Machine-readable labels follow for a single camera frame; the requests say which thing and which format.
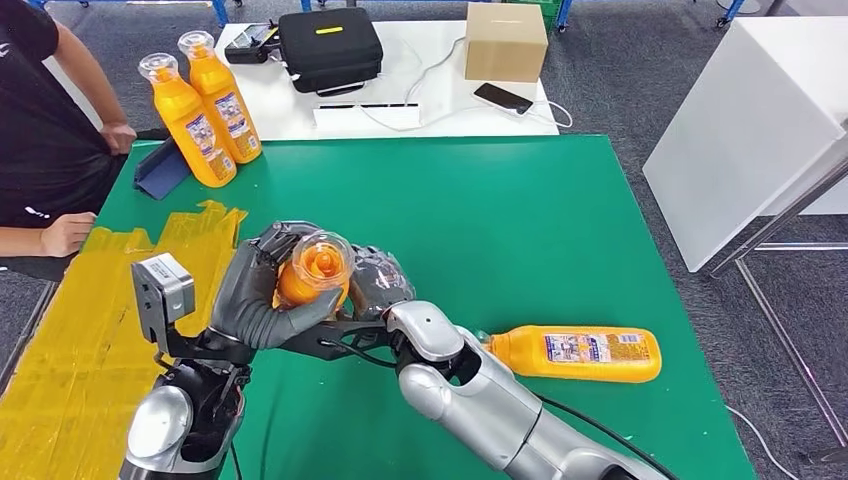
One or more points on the person's right hand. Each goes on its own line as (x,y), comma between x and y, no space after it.
(66,235)

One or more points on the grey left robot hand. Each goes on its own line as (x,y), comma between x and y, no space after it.
(245,305)

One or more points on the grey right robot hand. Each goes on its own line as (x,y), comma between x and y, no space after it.
(381,285)

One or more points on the person's left hand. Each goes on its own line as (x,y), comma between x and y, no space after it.
(119,138)

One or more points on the orange plastic bottle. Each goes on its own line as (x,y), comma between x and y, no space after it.
(523,354)
(318,272)
(179,109)
(212,79)

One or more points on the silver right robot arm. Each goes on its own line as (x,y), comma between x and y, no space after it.
(477,411)

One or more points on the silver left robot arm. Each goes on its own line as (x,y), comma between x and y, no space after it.
(159,424)

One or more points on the person's left forearm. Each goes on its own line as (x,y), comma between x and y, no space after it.
(99,96)

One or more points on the person's right forearm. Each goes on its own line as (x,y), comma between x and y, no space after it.
(20,242)

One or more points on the blue tablet case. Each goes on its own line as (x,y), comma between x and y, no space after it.
(159,172)

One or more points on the person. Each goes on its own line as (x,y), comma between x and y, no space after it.
(33,132)

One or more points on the grey metal table leg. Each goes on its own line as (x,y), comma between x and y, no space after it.
(30,334)

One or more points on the green table board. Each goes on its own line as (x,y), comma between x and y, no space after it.
(464,218)

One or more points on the yellow taped sheet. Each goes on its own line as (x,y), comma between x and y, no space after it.
(79,344)

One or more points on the black handheld controller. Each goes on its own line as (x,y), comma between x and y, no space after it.
(252,46)

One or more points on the white power strip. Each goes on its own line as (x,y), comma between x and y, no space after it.
(366,118)

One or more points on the white rectangular table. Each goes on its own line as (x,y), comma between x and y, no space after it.
(291,109)

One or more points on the black smartphone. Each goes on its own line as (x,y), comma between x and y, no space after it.
(502,98)

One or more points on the black carrying case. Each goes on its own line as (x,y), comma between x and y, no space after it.
(331,53)

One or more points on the brown cardboard box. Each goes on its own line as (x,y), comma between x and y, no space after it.
(505,50)

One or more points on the green plastic crate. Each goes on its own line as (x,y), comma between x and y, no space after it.
(530,6)

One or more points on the white panel table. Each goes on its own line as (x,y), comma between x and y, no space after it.
(735,132)

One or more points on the silver metal stand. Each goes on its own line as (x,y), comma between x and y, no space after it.
(782,216)

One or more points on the white round stand base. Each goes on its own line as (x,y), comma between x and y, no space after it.
(738,6)

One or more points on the black right camera bracket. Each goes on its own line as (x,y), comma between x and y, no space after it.
(344,334)

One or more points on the black camera bracket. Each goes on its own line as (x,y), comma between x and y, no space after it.
(344,334)
(199,348)

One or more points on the black left camera bracket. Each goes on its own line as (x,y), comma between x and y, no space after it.
(199,348)

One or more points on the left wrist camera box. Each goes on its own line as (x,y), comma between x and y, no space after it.
(162,291)

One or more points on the blue metal trolley frame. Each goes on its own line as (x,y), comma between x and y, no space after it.
(306,5)
(220,12)
(560,13)

